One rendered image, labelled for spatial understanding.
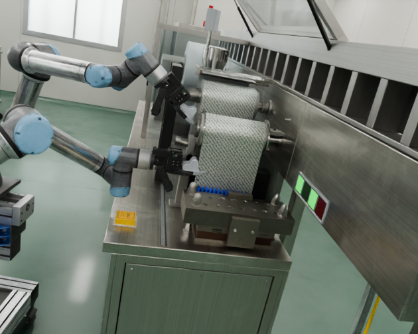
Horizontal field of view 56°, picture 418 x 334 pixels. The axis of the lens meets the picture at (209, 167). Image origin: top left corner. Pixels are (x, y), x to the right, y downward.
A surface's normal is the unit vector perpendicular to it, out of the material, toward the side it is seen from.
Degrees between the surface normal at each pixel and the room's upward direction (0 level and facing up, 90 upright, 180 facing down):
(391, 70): 90
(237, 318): 90
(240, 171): 90
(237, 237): 90
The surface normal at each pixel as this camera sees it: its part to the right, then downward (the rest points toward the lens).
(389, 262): -0.97, -0.14
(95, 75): -0.35, 0.24
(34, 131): 0.70, 0.29
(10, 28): 0.12, 0.34
